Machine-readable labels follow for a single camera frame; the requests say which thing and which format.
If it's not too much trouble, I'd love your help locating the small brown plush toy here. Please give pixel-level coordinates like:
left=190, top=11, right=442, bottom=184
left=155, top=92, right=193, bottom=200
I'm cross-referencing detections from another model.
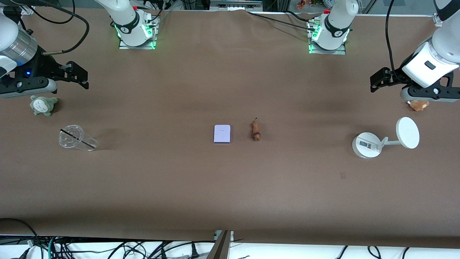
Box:
left=408, top=100, right=430, bottom=112

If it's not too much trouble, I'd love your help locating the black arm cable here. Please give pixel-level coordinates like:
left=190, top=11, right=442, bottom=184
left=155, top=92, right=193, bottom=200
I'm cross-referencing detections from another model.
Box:
left=31, top=0, right=90, bottom=56
left=385, top=0, right=408, bottom=83

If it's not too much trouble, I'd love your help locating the black floor cable loop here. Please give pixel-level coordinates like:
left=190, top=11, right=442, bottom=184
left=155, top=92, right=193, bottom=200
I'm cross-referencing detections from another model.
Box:
left=0, top=218, right=45, bottom=259

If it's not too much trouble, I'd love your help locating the black drinking straw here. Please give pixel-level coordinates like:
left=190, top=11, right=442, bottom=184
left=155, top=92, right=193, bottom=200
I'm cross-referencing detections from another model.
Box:
left=60, top=129, right=96, bottom=148

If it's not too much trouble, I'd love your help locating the brown lion statue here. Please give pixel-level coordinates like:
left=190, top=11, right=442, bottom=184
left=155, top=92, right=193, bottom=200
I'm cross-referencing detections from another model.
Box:
left=250, top=118, right=262, bottom=141

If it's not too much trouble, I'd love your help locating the clear plastic cup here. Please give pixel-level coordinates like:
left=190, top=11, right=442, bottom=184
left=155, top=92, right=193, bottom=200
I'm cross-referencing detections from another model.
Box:
left=59, top=125, right=98, bottom=151

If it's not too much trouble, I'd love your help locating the black cable on table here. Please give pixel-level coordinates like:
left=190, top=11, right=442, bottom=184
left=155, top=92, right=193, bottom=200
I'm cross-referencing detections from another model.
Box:
left=246, top=10, right=317, bottom=31

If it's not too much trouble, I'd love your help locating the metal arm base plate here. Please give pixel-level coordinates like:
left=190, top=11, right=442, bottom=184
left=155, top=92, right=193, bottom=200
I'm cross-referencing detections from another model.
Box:
left=308, top=20, right=346, bottom=55
left=119, top=14, right=157, bottom=50

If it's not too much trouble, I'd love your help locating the grey green plush toy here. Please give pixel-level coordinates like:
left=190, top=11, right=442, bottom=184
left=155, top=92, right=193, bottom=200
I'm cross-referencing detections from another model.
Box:
left=30, top=95, right=58, bottom=117

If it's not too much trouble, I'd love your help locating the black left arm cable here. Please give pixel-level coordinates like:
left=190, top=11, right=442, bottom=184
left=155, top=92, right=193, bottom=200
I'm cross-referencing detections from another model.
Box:
left=385, top=0, right=408, bottom=83

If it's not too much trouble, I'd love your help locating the brown table cloth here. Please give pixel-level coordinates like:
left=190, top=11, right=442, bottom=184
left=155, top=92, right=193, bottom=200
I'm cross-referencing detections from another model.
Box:
left=0, top=7, right=460, bottom=249

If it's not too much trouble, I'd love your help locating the small lavender card box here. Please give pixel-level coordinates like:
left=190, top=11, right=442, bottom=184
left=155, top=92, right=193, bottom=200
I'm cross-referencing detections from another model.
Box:
left=213, top=124, right=231, bottom=144

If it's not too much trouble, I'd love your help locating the aluminium frame rail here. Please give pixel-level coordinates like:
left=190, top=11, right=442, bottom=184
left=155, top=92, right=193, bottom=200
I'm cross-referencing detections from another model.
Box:
left=210, top=0, right=263, bottom=10

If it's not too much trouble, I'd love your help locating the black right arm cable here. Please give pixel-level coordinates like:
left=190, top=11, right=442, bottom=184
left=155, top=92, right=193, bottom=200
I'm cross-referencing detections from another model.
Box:
left=31, top=0, right=90, bottom=56

